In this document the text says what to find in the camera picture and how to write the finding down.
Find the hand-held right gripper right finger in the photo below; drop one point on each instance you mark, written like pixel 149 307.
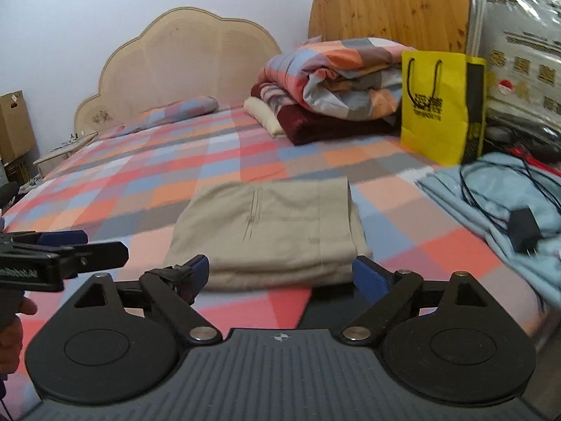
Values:
pixel 368 278

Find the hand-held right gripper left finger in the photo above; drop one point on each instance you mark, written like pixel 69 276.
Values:
pixel 200 274

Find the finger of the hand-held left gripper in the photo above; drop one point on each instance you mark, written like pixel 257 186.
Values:
pixel 61 237
pixel 96 256

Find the beige pants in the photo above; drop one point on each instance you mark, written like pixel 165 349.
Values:
pixel 271 228

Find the person's left hand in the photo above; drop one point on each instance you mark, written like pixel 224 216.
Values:
pixel 11 346

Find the checkered bed sheet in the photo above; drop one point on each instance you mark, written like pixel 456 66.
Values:
pixel 131 184

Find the cream nightstand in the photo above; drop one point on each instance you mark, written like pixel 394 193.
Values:
pixel 61 151

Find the cardboard box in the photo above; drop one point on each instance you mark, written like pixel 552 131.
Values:
pixel 15 127

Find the light blue cloth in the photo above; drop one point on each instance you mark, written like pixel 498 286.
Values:
pixel 482 223

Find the maroon folded blanket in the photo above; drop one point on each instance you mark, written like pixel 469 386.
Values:
pixel 320 127

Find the yellow paper bag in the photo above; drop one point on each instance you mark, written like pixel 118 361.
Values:
pixel 438 131

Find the black power adapter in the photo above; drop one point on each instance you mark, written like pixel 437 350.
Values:
pixel 523 228

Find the checkered pillow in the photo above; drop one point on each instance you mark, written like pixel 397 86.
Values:
pixel 175 112

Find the cream folded cloth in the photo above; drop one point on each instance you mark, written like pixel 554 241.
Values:
pixel 263 116

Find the folded checkered quilt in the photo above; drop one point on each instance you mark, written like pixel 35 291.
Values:
pixel 342 74

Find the cream scalloped headboard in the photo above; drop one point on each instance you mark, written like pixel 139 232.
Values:
pixel 175 61

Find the clear plastic bedding bag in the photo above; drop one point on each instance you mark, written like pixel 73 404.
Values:
pixel 517 52

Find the round wooden board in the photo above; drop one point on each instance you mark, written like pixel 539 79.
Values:
pixel 385 4

